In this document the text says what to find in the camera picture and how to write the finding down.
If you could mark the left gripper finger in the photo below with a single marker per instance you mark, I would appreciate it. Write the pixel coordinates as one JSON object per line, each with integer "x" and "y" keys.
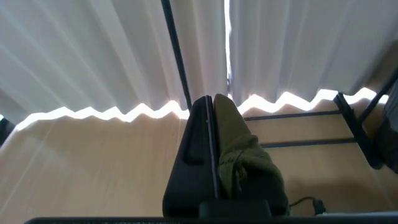
{"x": 180, "y": 193}

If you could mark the green printed shirt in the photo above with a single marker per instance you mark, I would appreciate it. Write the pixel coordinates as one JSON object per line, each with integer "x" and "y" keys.
{"x": 236, "y": 140}

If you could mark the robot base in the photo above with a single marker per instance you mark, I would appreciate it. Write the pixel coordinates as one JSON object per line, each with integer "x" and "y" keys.
{"x": 357, "y": 214}

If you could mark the black clothes rack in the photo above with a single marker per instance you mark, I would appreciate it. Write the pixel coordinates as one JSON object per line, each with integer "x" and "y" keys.
{"x": 175, "y": 46}

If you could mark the beige curtain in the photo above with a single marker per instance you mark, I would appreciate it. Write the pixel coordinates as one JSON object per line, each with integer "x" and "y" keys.
{"x": 93, "y": 46}

